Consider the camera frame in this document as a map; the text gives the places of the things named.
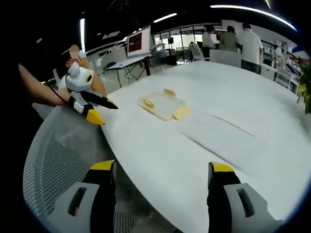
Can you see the short ceiling light strip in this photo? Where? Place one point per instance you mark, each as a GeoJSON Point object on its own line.
{"type": "Point", "coordinates": [165, 17]}

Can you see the white desk black legs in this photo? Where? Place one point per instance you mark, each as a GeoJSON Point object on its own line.
{"type": "Point", "coordinates": [126, 65]}

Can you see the white chair backrest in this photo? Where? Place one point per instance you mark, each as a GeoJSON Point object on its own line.
{"type": "Point", "coordinates": [224, 57]}

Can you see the white office chair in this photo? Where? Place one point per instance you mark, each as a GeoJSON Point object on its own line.
{"type": "Point", "coordinates": [197, 52]}

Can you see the grey mesh office chair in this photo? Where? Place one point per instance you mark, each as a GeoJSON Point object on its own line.
{"type": "Point", "coordinates": [60, 155]}

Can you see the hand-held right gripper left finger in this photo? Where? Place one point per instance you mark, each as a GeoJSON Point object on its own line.
{"type": "Point", "coordinates": [97, 194]}

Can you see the green potted plant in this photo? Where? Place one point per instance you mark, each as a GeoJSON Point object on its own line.
{"type": "Point", "coordinates": [306, 85]}

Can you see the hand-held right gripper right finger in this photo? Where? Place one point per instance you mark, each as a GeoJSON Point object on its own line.
{"type": "Point", "coordinates": [228, 194]}

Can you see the clear plastic box yellow latches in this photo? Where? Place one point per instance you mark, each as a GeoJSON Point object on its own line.
{"type": "Point", "coordinates": [164, 104]}

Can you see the long ceiling light strip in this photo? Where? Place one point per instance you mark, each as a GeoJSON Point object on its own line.
{"type": "Point", "coordinates": [257, 12]}

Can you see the vertical light strip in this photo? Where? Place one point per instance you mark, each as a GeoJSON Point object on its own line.
{"type": "Point", "coordinates": [82, 34]}

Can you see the computer monitor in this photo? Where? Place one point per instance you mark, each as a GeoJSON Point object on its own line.
{"type": "Point", "coordinates": [138, 41]}

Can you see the white low cabinet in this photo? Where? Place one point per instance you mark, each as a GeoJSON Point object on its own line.
{"type": "Point", "coordinates": [281, 77]}

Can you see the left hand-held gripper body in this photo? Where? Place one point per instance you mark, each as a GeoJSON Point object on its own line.
{"type": "Point", "coordinates": [79, 85]}

